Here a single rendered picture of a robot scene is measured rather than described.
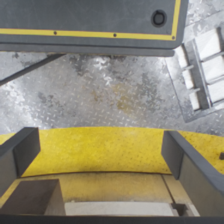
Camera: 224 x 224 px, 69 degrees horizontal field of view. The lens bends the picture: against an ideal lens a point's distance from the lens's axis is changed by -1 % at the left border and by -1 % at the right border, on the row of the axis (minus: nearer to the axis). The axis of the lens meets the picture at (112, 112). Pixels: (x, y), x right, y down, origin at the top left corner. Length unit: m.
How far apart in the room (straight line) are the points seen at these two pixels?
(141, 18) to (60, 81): 0.50
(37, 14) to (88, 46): 0.15
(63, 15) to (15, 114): 0.61
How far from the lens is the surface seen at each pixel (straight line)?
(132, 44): 0.49
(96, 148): 0.92
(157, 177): 1.02
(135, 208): 0.79
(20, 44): 0.55
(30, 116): 0.93
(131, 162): 0.97
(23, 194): 0.64
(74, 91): 0.83
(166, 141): 0.16
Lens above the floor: 0.80
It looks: 73 degrees down
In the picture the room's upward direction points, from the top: 176 degrees clockwise
